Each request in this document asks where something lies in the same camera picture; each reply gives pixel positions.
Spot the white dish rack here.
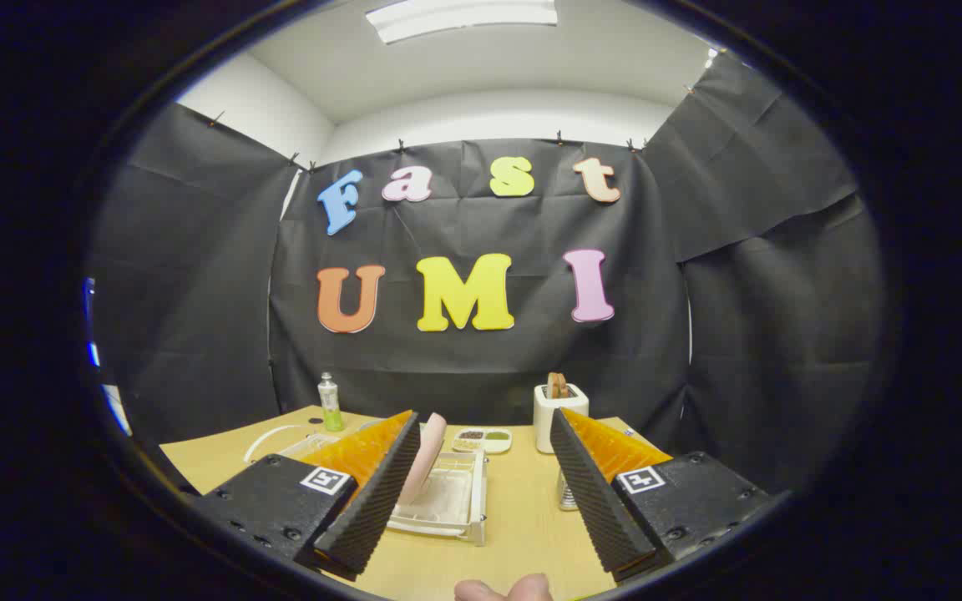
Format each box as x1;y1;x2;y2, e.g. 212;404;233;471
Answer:
245;422;489;548

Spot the black backdrop cloth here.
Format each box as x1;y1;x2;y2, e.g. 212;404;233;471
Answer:
89;50;887;493

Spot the blue white screen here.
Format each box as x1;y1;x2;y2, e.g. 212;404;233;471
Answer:
84;278;133;437

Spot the white toaster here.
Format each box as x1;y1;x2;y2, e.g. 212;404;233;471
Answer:
534;382;590;454

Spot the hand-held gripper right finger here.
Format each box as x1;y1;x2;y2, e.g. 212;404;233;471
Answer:
549;407;774;583

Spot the white divided spice dish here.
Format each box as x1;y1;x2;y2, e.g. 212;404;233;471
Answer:
453;427;513;455

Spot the ceiling light panel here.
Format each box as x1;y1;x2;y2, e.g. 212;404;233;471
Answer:
364;0;559;44

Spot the green clear bottle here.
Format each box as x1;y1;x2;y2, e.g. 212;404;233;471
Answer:
318;372;344;432

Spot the pink plate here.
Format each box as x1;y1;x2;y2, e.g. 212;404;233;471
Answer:
397;412;448;506

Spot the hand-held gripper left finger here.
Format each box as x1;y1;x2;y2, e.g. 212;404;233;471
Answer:
189;409;422;583

